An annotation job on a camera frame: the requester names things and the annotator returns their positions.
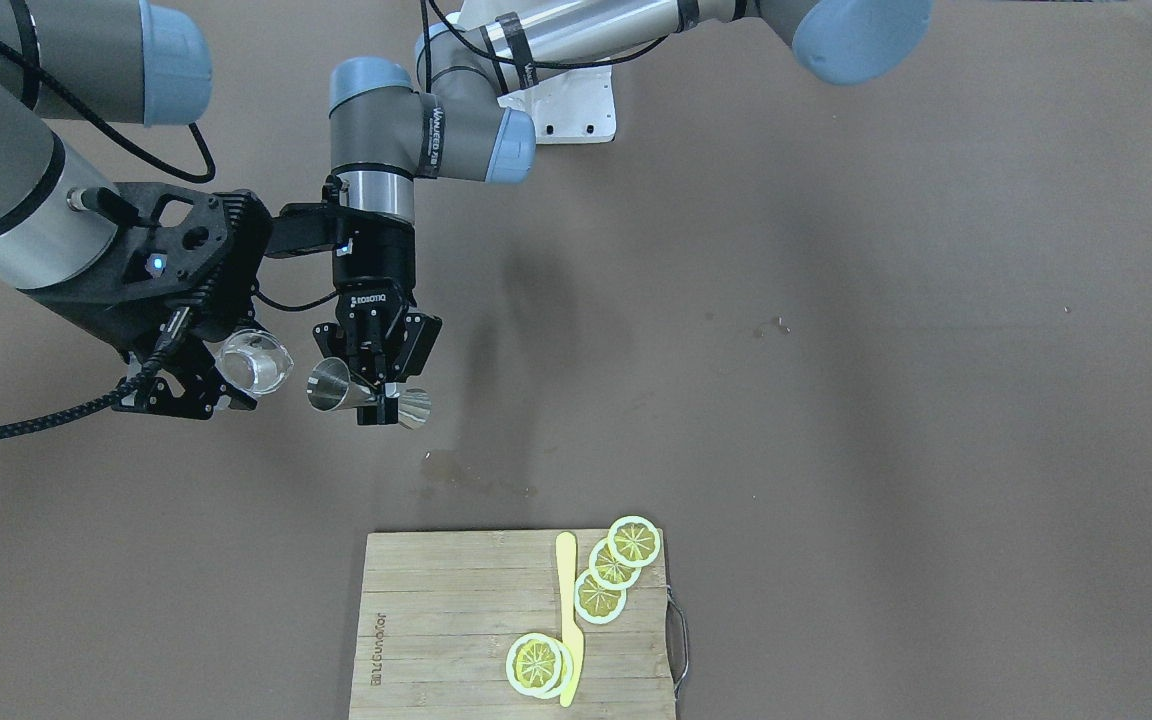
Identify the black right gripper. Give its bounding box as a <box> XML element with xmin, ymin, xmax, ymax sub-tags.
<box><xmin>26</xmin><ymin>182</ymin><xmax>273</xmax><ymax>420</ymax></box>

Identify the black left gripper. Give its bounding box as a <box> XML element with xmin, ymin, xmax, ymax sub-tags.
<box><xmin>314</xmin><ymin>218</ymin><xmax>444</xmax><ymax>393</ymax></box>

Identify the clear glass measuring cup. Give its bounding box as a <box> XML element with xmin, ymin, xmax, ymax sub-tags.
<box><xmin>215</xmin><ymin>329</ymin><xmax>294</xmax><ymax>397</ymax></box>

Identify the steel double jigger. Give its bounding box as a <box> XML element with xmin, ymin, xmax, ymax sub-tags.
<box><xmin>306</xmin><ymin>357</ymin><xmax>433</xmax><ymax>429</ymax></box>

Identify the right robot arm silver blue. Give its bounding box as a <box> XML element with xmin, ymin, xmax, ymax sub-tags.
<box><xmin>0</xmin><ymin>1</ymin><xmax>273</xmax><ymax>419</ymax></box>

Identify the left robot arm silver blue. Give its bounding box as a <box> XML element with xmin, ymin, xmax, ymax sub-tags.
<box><xmin>279</xmin><ymin>1</ymin><xmax>933</xmax><ymax>429</ymax></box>

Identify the yellow plastic knife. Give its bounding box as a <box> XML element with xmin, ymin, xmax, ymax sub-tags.
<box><xmin>556</xmin><ymin>530</ymin><xmax>585</xmax><ymax>708</ymax></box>

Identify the wooden cutting board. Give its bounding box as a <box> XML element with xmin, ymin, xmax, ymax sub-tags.
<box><xmin>348</xmin><ymin>528</ymin><xmax>687</xmax><ymax>719</ymax></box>

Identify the lemon slice near knife blade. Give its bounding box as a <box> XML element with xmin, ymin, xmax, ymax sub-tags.
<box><xmin>506</xmin><ymin>632</ymin><xmax>575</xmax><ymax>700</ymax></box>

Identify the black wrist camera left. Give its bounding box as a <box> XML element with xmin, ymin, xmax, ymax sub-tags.
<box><xmin>264</xmin><ymin>202</ymin><xmax>344</xmax><ymax>259</ymax></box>

